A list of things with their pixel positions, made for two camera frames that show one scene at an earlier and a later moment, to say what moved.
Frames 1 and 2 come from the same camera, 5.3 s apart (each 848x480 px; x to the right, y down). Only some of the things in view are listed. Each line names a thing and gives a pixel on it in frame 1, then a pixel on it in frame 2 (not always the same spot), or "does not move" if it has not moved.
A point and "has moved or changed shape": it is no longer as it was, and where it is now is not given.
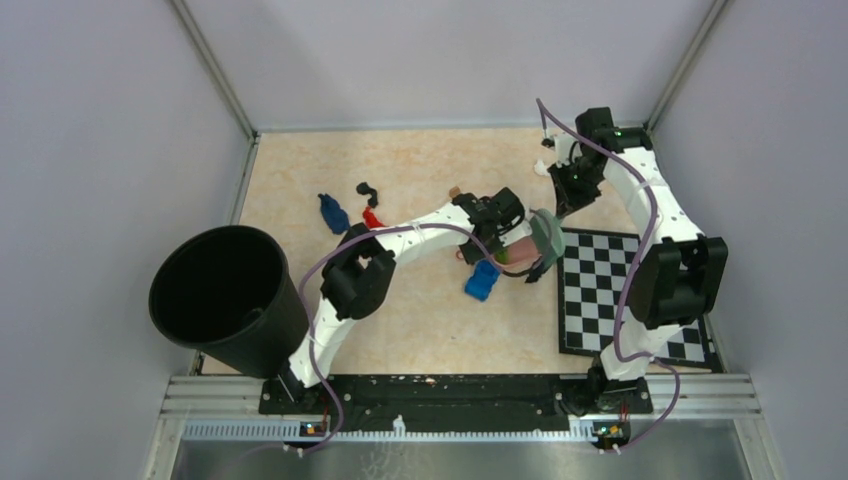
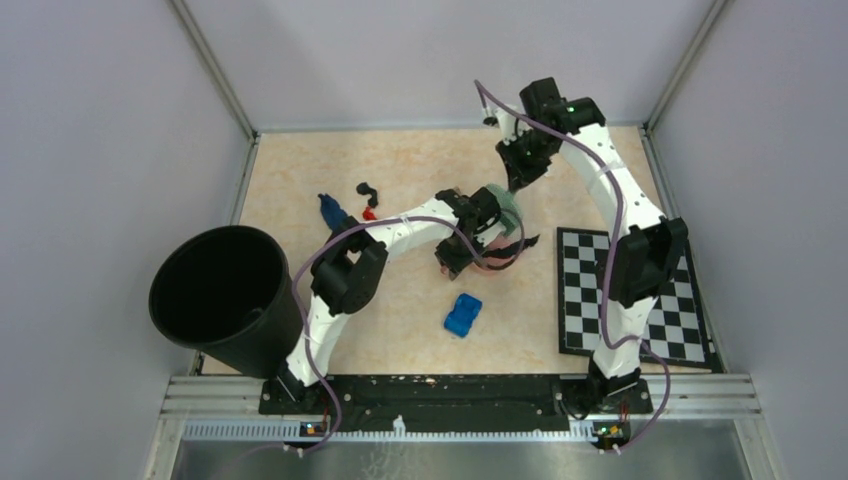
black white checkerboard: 591,276 does not move
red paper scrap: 370,219 does not move
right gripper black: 568,202 -> 520,175
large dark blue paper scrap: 336,217 does not move
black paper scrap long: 534,273 has moved or changed shape
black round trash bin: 226,293 does not move
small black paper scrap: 364,188 does not move
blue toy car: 485,277 -> 461,319
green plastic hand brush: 548,234 has moved or changed shape
